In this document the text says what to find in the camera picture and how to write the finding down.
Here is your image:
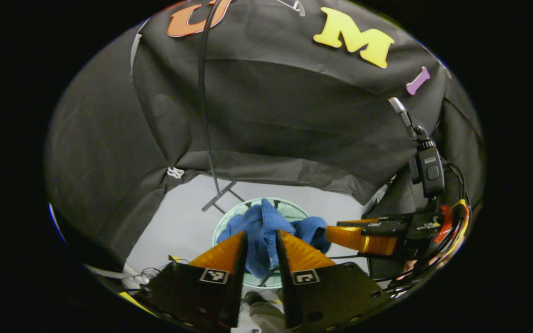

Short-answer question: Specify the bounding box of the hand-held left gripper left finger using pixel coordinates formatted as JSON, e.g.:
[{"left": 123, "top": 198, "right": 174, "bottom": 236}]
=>
[{"left": 142, "top": 231, "right": 248, "bottom": 331}]

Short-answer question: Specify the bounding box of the blue corduroy shirt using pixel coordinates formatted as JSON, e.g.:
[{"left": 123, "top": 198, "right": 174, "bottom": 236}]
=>
[{"left": 216, "top": 198, "right": 333, "bottom": 279}]

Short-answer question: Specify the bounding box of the green mesh laundry hamper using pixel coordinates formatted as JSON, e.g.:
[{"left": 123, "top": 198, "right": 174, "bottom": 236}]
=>
[{"left": 212, "top": 197, "right": 312, "bottom": 289}]

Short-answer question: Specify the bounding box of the black backdrop cloth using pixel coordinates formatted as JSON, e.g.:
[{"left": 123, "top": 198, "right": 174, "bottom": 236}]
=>
[{"left": 44, "top": 0, "right": 487, "bottom": 273}]

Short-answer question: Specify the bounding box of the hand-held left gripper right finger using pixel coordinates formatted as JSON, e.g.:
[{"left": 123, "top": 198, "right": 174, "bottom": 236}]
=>
[{"left": 274, "top": 230, "right": 392, "bottom": 330}]

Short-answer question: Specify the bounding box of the person's grey trouser leg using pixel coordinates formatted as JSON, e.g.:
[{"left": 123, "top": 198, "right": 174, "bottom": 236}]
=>
[{"left": 247, "top": 301, "right": 291, "bottom": 333}]

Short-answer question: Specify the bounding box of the black clothes rack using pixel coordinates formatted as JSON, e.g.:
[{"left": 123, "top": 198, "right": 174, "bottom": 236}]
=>
[{"left": 197, "top": 0, "right": 248, "bottom": 213}]

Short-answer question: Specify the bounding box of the thin tangled wire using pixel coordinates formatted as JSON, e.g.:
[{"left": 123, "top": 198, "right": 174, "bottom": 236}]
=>
[{"left": 130, "top": 266, "right": 161, "bottom": 285}]

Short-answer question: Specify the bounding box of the gripper cable bundle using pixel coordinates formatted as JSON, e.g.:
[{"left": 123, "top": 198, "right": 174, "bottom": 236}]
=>
[{"left": 387, "top": 161, "right": 473, "bottom": 296}]

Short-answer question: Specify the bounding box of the person's dark shoe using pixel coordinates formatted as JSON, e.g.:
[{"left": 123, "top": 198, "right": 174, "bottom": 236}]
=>
[{"left": 243, "top": 290, "right": 267, "bottom": 306}]

